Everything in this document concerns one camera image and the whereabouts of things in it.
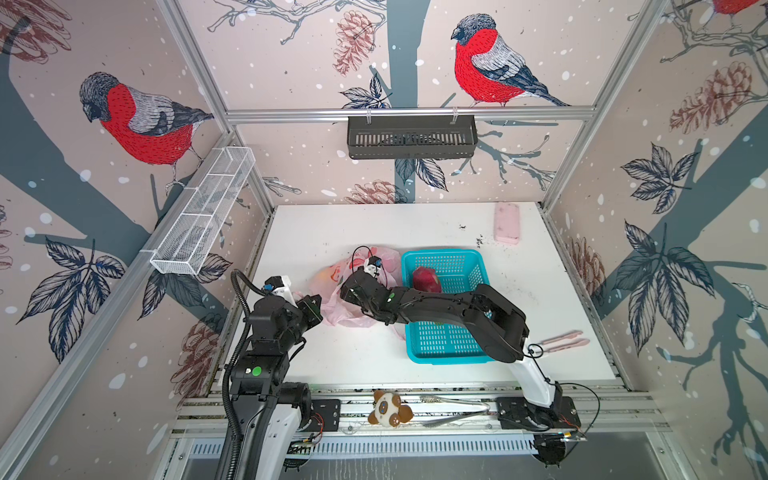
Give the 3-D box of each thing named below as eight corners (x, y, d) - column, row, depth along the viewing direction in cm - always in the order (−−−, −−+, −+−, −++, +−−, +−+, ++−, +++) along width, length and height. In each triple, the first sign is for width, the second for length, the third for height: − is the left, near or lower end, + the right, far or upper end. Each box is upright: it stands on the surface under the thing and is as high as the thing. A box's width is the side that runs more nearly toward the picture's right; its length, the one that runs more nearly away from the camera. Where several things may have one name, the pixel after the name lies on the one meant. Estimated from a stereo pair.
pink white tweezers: (545, 356, 85) (549, 352, 83) (538, 344, 88) (542, 340, 85) (584, 344, 88) (589, 340, 85) (576, 332, 90) (581, 329, 88)
